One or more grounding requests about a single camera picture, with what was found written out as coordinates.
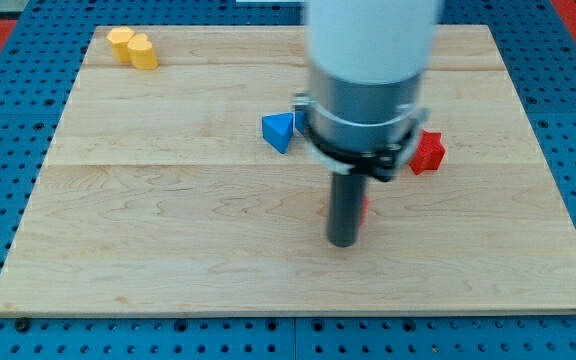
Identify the blue triangle block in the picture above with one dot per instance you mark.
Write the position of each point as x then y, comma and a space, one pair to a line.
277, 130

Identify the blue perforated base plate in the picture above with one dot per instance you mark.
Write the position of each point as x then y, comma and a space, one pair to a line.
38, 65

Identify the red circle block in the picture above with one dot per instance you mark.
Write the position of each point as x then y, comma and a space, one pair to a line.
364, 210

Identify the yellow heart block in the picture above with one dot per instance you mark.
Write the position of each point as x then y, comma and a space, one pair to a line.
142, 52

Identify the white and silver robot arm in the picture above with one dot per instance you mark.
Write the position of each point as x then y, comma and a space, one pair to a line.
365, 62

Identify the blue cube block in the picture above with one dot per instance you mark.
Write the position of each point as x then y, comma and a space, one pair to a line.
300, 120

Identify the wooden board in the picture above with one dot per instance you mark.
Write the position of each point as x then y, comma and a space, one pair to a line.
158, 196

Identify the red star block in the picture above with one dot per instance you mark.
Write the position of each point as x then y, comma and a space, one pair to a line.
429, 154

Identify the yellow hexagon block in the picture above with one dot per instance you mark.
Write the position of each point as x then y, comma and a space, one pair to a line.
118, 39

